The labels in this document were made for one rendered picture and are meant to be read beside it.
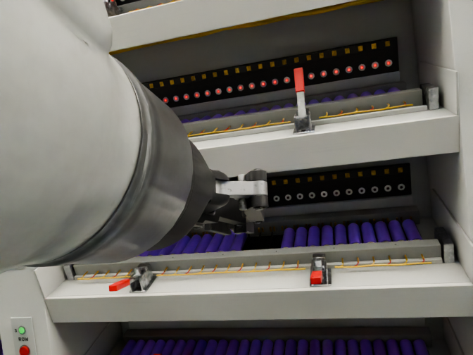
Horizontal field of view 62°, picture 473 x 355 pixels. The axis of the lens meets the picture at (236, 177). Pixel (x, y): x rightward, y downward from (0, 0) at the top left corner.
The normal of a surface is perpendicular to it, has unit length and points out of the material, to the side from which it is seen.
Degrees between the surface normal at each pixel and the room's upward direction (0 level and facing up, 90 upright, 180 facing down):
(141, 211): 125
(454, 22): 90
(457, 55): 90
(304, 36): 90
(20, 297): 90
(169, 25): 105
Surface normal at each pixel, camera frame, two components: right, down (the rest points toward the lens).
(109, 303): -0.21, 0.33
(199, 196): 0.93, 0.20
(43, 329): -0.25, 0.07
